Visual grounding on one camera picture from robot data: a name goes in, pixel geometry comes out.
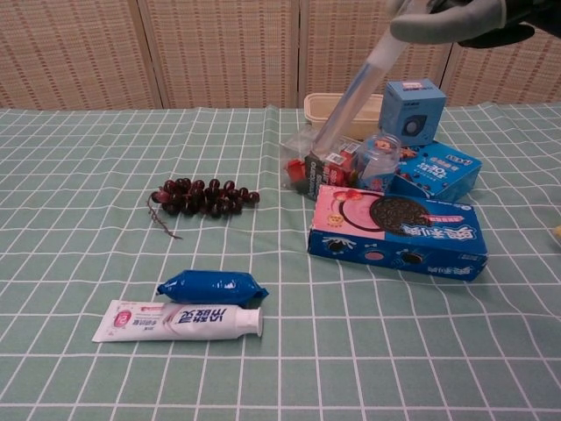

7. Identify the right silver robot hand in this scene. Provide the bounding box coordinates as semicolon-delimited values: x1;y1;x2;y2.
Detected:
386;0;561;50

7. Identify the translucent white tube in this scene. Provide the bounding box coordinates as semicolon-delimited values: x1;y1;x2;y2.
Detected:
313;8;409;155

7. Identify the light blue speaker box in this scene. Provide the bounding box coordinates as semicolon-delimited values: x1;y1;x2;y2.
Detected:
379;78;449;147

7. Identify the flat blue biscuit box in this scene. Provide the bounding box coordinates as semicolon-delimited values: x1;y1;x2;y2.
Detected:
387;140;484;200

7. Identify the beige food container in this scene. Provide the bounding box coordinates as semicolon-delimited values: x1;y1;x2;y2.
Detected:
303;92;387;141

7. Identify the pink blue cookie box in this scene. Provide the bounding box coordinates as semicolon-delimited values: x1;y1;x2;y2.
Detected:
306;183;489;284

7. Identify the white toothpaste tube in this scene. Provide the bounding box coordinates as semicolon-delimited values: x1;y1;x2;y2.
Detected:
90;299;265;345

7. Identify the clear plastic cup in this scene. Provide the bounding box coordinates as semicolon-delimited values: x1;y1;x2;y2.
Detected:
353;132;402;192

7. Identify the red black coffee carton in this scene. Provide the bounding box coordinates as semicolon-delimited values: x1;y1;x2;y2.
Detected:
284;146;366;202

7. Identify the clear plastic bag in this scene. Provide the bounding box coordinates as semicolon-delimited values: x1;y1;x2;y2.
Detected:
280;125;366;194

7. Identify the woven bamboo folding screen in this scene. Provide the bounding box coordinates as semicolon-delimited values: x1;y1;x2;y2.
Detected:
0;0;561;111

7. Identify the dark red grape bunch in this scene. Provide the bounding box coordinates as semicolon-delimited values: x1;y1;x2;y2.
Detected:
146;176;261;240

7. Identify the blue snack packet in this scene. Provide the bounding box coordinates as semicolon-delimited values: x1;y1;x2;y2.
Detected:
156;268;270;309

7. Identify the green checked tablecloth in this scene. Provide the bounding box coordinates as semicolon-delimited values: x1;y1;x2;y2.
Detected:
0;101;561;421

